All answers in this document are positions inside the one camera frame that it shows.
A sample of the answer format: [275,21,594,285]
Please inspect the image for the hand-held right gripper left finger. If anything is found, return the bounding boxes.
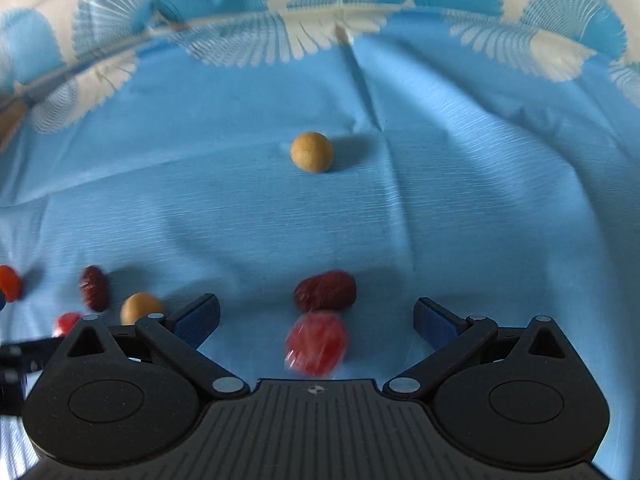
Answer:
[55,294,252,402]

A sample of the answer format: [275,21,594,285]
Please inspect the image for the plastic-wrapped orange fruit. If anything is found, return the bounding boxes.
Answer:
[0,265,23,303]

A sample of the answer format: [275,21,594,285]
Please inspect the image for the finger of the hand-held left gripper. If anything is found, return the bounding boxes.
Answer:
[0,336,71,413]

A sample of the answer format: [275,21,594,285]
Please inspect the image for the blue fan-print cloth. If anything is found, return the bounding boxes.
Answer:
[0,0,640,480]

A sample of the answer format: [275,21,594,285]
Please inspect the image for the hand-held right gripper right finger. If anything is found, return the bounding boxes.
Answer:
[383,297,577,402]

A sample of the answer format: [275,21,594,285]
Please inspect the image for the dark red date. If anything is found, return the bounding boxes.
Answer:
[293,270,357,312]
[79,265,111,312]

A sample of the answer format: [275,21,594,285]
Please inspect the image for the tan longan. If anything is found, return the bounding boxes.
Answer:
[120,292,165,326]
[290,132,334,174]

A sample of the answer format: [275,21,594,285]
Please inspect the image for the plastic-wrapped red fruit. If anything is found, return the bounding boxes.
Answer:
[52,312,83,337]
[284,312,349,376]

